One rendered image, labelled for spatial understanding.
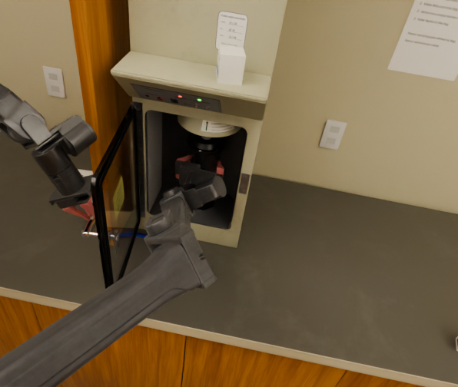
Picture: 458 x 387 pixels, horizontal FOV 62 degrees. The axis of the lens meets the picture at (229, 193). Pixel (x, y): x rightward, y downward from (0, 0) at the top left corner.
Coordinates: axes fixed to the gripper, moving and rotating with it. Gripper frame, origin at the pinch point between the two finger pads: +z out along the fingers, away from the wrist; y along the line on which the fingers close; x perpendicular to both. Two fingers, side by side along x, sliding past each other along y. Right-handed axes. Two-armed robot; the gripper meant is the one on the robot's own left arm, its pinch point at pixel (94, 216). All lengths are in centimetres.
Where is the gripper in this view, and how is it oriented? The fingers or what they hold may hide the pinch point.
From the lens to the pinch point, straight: 93.7
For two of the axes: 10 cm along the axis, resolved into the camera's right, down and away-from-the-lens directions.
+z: 3.1, 7.4, 5.9
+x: -0.6, 6.4, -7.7
